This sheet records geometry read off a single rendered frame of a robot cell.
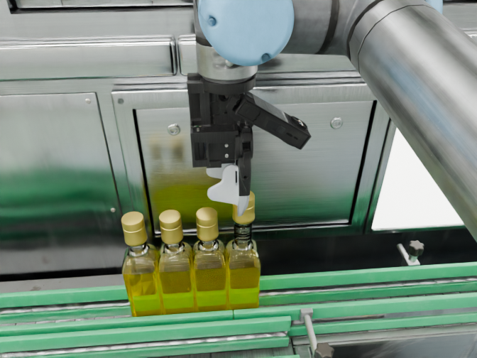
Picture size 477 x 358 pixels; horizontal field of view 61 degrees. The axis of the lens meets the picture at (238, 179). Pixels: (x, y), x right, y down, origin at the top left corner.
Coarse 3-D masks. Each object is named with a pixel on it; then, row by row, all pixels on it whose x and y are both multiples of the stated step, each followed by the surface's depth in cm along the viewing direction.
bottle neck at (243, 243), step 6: (234, 222) 64; (234, 228) 64; (240, 228) 63; (246, 228) 63; (234, 234) 66; (240, 234) 64; (246, 234) 64; (234, 240) 66; (240, 240) 65; (246, 240) 65; (240, 246) 66; (246, 246) 66
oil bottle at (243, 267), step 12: (252, 240) 69; (228, 252) 67; (240, 252) 66; (252, 252) 66; (228, 264) 66; (240, 264) 66; (252, 264) 66; (228, 276) 68; (240, 276) 68; (252, 276) 68; (228, 288) 70; (240, 288) 69; (252, 288) 70; (228, 300) 72; (240, 300) 71; (252, 300) 71
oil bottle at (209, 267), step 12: (204, 252) 66; (216, 252) 66; (192, 264) 67; (204, 264) 66; (216, 264) 66; (204, 276) 67; (216, 276) 68; (204, 288) 69; (216, 288) 69; (204, 300) 71; (216, 300) 71
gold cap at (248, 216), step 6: (252, 192) 62; (252, 198) 61; (252, 204) 61; (234, 210) 62; (246, 210) 61; (252, 210) 62; (234, 216) 63; (240, 216) 62; (246, 216) 62; (252, 216) 62; (240, 222) 62; (246, 222) 62
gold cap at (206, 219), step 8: (208, 208) 64; (200, 216) 63; (208, 216) 63; (216, 216) 63; (200, 224) 63; (208, 224) 62; (216, 224) 64; (200, 232) 64; (208, 232) 63; (216, 232) 65; (208, 240) 64
